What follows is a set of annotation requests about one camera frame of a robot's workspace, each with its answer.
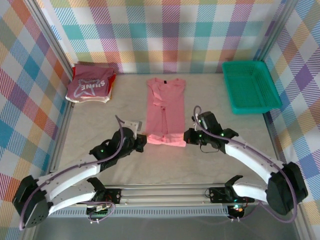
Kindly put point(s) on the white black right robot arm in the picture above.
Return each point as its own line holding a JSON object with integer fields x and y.
{"x": 252, "y": 156}

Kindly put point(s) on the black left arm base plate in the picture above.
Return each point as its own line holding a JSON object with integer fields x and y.
{"x": 113, "y": 196}

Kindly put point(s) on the yellow folded t-shirt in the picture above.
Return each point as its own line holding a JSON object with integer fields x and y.
{"x": 111, "y": 91}

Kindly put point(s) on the pink t-shirt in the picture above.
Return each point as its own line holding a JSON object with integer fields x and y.
{"x": 166, "y": 107}

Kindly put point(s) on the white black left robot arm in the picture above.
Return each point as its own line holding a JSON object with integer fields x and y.
{"x": 70, "y": 172}

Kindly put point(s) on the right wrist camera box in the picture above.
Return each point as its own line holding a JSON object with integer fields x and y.
{"x": 210, "y": 121}

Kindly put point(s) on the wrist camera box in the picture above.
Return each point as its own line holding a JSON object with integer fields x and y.
{"x": 132, "y": 125}
{"x": 210, "y": 121}

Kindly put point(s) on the green plastic basket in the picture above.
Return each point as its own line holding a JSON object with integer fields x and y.
{"x": 250, "y": 85}

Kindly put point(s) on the mauve folded t-shirt SHINE print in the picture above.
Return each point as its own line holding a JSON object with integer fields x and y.
{"x": 87, "y": 82}

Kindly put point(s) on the aluminium frame post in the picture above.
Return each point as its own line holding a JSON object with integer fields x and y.
{"x": 47, "y": 32}
{"x": 277, "y": 27}

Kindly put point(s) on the red folded t-shirt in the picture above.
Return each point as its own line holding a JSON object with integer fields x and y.
{"x": 113, "y": 78}

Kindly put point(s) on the small controller board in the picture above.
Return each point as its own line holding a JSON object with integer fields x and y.
{"x": 236, "y": 211}
{"x": 100, "y": 212}

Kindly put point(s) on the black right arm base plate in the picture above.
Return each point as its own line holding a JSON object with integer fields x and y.
{"x": 217, "y": 195}

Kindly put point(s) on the aluminium mounting rail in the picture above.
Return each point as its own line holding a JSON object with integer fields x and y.
{"x": 162, "y": 193}

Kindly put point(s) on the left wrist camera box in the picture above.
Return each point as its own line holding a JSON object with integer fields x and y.
{"x": 132, "y": 125}

